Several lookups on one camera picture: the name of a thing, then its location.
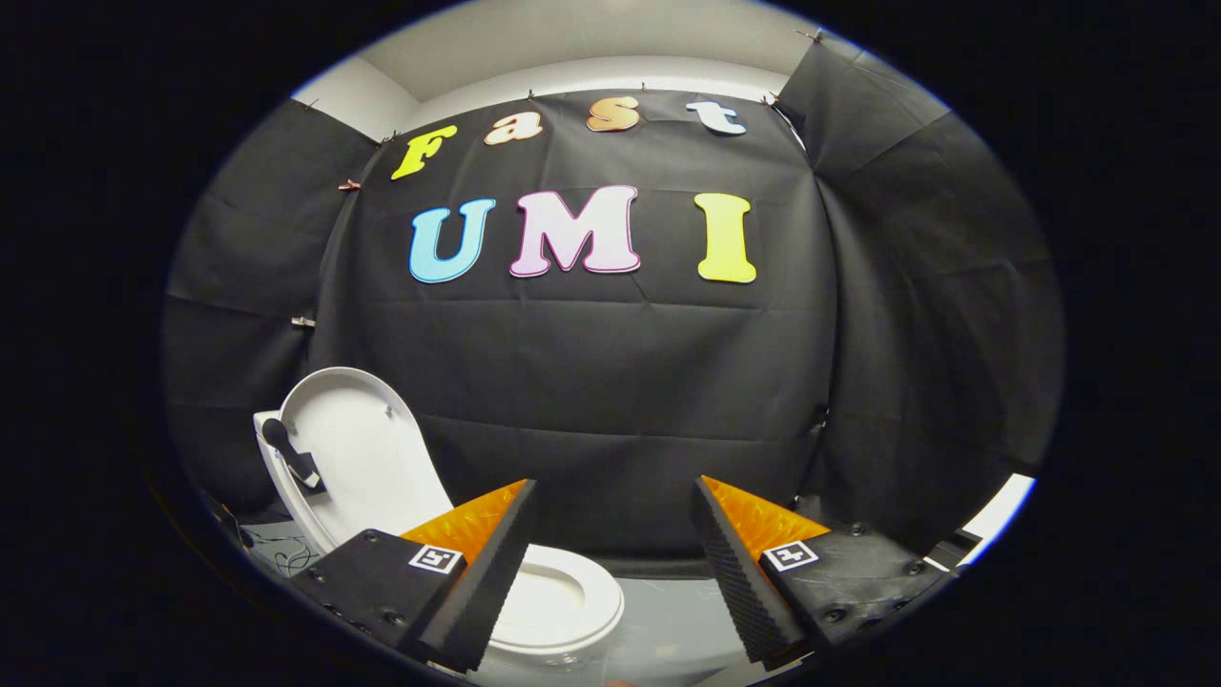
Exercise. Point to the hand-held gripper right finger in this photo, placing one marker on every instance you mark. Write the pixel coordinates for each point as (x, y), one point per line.
(739, 572)

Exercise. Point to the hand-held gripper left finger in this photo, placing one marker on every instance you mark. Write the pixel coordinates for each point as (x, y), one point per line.
(494, 563)

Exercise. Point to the white toilet lid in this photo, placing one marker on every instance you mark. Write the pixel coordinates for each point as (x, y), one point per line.
(353, 448)

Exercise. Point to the white ceramic toilet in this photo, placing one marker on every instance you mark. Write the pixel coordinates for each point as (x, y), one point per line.
(551, 596)

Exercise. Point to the black backdrop cloth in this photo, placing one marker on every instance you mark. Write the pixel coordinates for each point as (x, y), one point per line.
(610, 382)

